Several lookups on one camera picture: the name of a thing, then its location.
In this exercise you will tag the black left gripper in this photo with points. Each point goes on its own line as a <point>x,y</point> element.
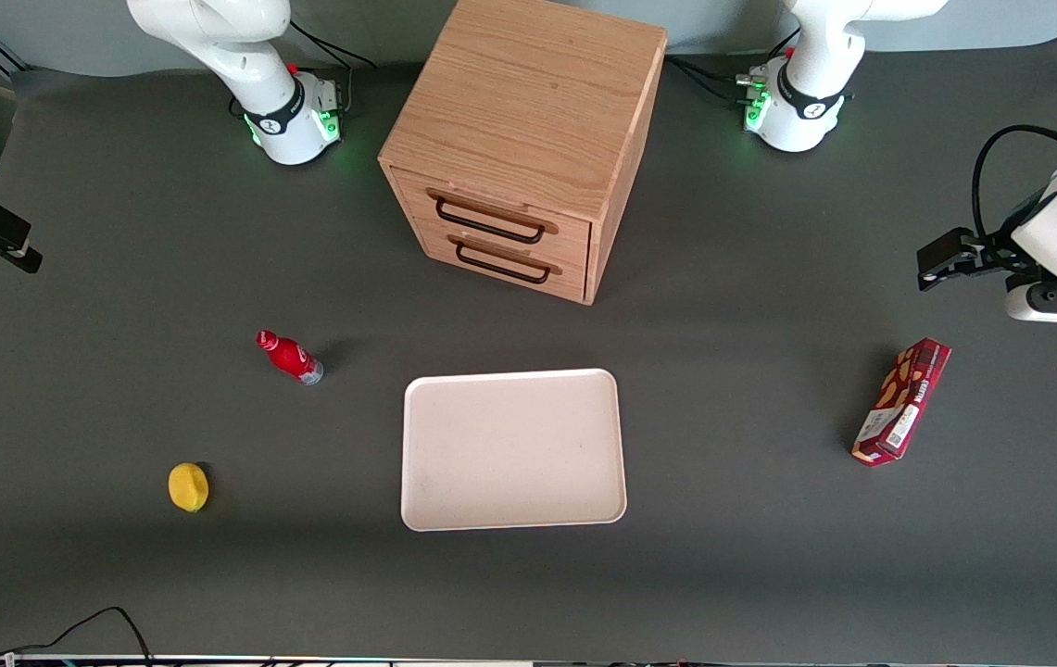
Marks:
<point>994,251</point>

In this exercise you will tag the red coke bottle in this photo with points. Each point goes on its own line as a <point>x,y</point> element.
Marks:
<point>292,358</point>

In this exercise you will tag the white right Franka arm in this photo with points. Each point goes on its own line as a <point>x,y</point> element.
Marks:
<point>292,130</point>

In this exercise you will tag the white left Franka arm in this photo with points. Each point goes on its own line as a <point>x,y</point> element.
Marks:
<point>797,116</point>

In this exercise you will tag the beige plastic tray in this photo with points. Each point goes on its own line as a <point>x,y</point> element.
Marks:
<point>514,449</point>

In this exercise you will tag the red cookie box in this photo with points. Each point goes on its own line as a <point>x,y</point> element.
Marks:
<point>903,403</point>

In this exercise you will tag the yellow lemon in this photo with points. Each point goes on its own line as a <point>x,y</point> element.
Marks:
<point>188,487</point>

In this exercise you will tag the wooden drawer cabinet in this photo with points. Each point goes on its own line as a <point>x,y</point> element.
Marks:
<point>528,102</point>

